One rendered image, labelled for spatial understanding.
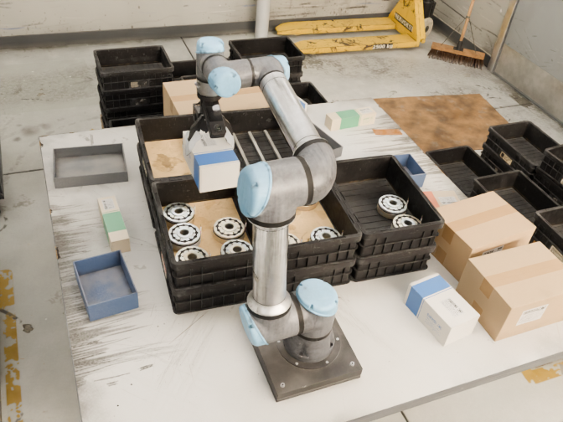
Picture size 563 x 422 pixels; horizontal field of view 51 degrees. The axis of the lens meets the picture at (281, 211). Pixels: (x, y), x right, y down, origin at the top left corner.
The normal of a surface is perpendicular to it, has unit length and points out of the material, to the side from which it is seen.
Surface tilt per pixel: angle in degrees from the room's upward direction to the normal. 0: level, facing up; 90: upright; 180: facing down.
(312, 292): 7
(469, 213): 0
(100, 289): 0
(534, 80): 90
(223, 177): 90
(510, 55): 90
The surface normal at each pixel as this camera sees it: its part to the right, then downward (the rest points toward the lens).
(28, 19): 0.36, 0.62
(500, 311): -0.92, 0.17
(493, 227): 0.10, -0.76
